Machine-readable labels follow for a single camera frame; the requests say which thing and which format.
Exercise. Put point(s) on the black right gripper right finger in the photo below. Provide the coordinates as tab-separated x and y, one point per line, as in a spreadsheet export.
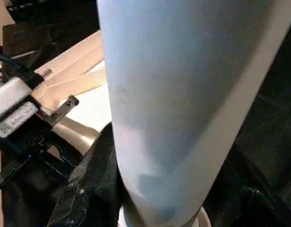
244	198

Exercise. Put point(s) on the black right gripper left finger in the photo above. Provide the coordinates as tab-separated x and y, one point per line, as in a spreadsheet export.
91	189

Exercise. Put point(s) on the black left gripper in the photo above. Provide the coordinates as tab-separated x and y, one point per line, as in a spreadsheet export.
13	106

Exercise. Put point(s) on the white plastic table top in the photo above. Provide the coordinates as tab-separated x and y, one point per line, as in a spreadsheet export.
84	80

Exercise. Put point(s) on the white plastic table leg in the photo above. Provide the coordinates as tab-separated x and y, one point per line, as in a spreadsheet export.
183	94

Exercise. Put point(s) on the black work mat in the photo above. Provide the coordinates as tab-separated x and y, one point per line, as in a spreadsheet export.
278	118

